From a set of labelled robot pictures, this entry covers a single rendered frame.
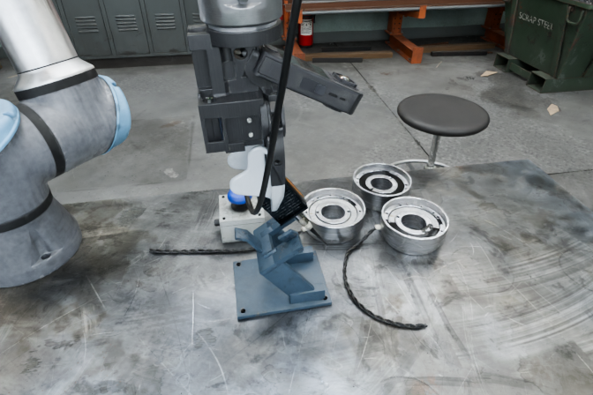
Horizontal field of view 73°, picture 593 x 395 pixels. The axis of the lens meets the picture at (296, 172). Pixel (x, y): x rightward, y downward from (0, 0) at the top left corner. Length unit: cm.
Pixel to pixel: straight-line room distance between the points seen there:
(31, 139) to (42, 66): 11
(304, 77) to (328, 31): 411
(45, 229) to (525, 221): 76
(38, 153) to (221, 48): 34
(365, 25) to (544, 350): 419
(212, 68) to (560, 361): 52
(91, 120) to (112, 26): 329
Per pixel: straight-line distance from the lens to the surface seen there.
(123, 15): 391
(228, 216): 65
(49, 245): 70
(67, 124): 67
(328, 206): 69
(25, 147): 64
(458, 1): 435
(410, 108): 158
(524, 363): 60
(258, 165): 43
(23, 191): 66
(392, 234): 64
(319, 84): 40
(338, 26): 452
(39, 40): 68
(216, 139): 41
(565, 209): 87
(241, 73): 40
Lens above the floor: 126
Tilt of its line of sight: 34 degrees down
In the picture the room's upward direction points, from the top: straight up
